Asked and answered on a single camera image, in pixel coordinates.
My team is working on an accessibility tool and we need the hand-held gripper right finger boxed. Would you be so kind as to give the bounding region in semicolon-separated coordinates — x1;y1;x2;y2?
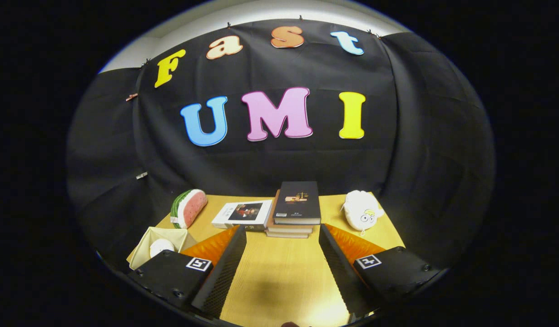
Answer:
318;223;443;317

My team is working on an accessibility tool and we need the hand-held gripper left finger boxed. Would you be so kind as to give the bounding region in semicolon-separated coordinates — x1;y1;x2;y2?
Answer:
127;224;248;318

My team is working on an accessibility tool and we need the beige fabric storage box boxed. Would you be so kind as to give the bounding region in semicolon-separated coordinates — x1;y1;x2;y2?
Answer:
126;226;199;271

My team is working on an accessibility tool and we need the white canvas shoe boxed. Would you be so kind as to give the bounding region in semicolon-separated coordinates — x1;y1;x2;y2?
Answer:
149;239;176;259

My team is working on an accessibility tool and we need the white portrait cover book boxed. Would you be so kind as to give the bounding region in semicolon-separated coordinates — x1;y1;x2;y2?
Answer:
211;200;273;231

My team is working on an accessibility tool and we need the thin brown cover book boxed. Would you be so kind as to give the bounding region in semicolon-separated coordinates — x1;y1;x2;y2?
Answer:
265;229;311;239

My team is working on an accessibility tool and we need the white plush toy with face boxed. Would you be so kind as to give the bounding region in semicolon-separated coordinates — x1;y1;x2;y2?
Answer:
341;190;385;236

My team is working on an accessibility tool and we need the watermelon slice plush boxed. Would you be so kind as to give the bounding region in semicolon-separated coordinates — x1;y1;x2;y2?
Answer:
170;189;208;229

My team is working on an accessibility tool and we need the black backdrop cloth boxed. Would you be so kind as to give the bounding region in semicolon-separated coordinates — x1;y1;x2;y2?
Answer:
66;18;495;273

